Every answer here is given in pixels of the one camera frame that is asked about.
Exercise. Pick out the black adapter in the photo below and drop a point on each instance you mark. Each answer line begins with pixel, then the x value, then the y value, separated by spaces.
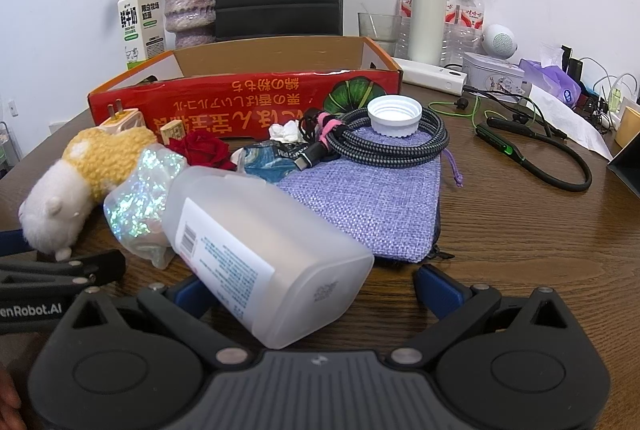
pixel 571 64

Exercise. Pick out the white paper sheet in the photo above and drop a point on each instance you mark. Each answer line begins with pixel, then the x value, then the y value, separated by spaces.
pixel 570 119

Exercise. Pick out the clear glass cup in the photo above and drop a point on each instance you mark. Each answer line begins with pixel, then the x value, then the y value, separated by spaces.
pixel 377 29

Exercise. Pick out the red artificial rose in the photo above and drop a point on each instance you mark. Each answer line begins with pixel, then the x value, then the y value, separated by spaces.
pixel 200 149

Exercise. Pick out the purple tissue pack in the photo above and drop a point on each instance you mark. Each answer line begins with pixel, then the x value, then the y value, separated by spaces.
pixel 555 82

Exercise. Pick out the white round speaker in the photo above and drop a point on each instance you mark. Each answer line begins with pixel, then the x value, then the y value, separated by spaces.
pixel 500 40

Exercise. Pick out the blue foil packet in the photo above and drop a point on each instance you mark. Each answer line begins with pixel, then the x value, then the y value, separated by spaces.
pixel 265 162

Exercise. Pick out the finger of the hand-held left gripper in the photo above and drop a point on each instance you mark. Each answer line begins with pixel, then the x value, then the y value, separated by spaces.
pixel 60 274
pixel 10 241

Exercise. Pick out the small wooden block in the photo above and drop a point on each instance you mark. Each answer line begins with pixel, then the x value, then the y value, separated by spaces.
pixel 173 132

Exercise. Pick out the clear water bottle red label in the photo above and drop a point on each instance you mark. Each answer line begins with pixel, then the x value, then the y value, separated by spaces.
pixel 470 9
pixel 450 27
pixel 404 9

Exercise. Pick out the white green milk carton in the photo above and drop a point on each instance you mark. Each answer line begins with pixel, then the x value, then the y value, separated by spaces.
pixel 142 24

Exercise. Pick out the white decorated tin box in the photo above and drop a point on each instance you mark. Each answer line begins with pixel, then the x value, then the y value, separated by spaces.
pixel 492 77

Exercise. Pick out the translucent white plastic bottle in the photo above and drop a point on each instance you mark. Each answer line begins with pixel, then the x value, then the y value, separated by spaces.
pixel 280 235

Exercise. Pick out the white wall socket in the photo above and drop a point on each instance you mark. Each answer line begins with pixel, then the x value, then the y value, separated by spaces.
pixel 13 107

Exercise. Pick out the red cardboard box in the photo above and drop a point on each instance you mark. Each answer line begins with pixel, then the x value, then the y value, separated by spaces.
pixel 210 99

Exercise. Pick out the iridescent plastic bag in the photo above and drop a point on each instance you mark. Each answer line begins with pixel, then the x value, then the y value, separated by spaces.
pixel 145 200

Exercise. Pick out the white power bank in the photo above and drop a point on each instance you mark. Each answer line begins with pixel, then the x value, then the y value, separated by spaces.
pixel 430 73

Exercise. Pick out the yellow white plush sheep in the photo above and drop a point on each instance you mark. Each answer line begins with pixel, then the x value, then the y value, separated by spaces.
pixel 100 159

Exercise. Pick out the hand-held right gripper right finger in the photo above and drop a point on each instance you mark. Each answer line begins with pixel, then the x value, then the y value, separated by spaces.
pixel 437 291

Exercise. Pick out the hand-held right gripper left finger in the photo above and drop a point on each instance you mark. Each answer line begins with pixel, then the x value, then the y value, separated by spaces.
pixel 185 296

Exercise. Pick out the white crumpled tissue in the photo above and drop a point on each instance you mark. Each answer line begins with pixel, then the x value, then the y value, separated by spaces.
pixel 284 132

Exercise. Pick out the purple burlap pouch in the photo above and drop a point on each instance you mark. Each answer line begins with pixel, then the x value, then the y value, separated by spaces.
pixel 370 205

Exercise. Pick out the white bottle cap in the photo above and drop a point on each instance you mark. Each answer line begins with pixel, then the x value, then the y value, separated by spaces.
pixel 395 124

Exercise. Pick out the white charger plug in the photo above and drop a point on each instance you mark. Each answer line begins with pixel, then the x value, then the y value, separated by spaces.
pixel 125 119

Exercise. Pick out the white thermos grey lid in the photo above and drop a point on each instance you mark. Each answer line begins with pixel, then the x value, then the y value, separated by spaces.
pixel 426 19

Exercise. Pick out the black green neckband earphones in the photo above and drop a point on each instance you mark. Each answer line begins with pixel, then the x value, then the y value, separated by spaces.
pixel 505 147

